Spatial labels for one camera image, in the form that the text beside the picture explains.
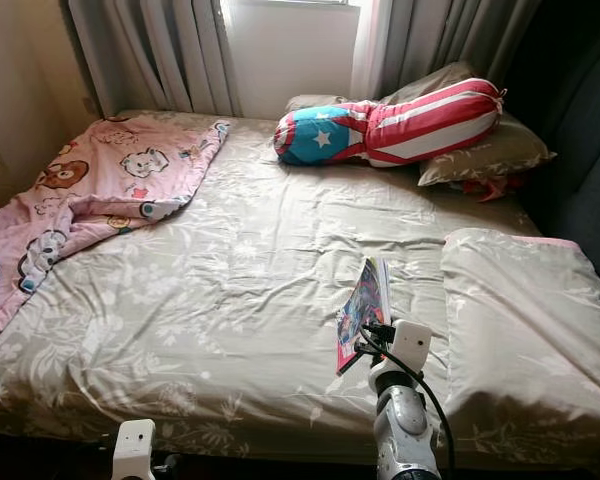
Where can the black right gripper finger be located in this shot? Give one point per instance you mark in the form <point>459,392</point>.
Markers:
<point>368,330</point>

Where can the pink comic magazine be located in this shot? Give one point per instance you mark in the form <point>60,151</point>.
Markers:
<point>360,310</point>

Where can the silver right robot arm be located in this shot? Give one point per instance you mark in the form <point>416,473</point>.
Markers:
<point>402,430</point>

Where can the grey floral bedspread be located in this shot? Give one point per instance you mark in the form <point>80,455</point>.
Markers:
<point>240,300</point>

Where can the folded grey floral duvet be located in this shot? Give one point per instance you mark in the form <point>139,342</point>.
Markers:
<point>520,320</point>

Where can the red cloth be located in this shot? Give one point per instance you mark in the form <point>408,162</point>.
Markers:
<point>490,186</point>

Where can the grey floral pillow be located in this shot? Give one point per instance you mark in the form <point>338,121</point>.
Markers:
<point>490,155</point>

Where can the star striped bolster pillow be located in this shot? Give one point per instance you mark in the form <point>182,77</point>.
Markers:
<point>420,122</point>

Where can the dark upholstered headboard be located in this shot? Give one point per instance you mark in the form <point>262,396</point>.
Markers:
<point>575,150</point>

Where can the pink sheer curtain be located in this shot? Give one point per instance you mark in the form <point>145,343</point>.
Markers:
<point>370,50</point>

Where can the grey curtain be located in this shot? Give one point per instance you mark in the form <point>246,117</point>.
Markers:
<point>450,40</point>
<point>160,50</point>

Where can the pink cartoon blanket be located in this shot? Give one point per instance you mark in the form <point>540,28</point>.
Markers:
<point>100,180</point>

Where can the bright window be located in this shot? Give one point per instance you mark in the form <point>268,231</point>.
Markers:
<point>290,3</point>

